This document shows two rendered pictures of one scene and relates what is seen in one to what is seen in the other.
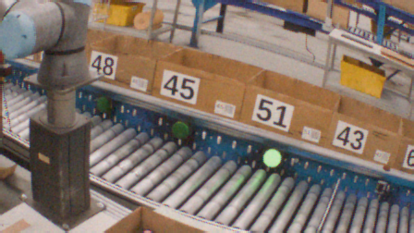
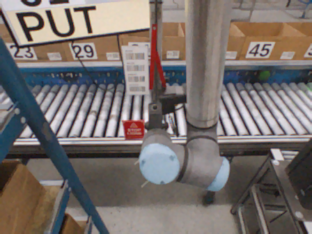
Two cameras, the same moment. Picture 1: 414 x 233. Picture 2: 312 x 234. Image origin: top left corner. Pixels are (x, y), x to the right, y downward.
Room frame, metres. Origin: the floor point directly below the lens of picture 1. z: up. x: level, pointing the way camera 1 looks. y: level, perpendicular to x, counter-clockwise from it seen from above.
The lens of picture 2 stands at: (1.29, 1.18, 1.50)
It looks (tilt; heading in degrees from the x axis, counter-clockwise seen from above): 43 degrees down; 341
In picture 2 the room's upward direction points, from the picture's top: straight up
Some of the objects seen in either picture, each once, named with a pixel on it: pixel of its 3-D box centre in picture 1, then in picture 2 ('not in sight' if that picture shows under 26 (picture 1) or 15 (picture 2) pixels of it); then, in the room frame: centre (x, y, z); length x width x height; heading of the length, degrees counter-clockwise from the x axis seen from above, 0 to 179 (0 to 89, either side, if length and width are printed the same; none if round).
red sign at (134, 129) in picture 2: not in sight; (141, 129); (1.88, 1.05, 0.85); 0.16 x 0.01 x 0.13; 72
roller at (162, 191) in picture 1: (176, 178); (291, 106); (1.87, 0.07, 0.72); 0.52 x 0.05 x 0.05; 162
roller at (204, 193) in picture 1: (209, 189); (311, 106); (1.83, -0.05, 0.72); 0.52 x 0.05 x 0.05; 162
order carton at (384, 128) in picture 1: (367, 131); not in sight; (2.09, -0.73, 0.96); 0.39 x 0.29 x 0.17; 72
